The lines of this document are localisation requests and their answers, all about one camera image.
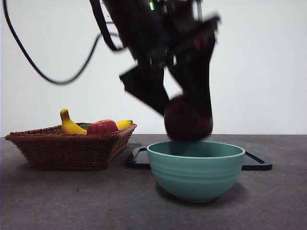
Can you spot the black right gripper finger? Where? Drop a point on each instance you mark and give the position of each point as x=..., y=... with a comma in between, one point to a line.
x=196, y=79

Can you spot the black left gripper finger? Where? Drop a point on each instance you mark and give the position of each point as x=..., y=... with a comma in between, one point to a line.
x=148, y=88

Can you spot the dark red plum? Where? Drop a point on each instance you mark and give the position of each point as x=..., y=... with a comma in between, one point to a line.
x=184, y=122

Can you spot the teal ceramic bowl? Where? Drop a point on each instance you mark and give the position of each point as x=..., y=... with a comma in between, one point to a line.
x=194, y=177

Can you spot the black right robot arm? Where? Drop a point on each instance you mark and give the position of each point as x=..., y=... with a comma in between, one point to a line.
x=144, y=28

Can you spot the red apple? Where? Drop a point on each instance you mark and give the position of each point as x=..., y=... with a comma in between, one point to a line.
x=102, y=127

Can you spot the dark teal rectangular tray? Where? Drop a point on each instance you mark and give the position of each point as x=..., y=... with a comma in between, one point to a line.
x=140, y=160

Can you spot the green vegetable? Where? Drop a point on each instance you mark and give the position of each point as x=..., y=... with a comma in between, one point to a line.
x=84, y=126

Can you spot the yellow banana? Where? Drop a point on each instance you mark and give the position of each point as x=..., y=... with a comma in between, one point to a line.
x=68, y=125

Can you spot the brown wicker basket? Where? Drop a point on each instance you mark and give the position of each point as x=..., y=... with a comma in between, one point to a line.
x=67, y=151

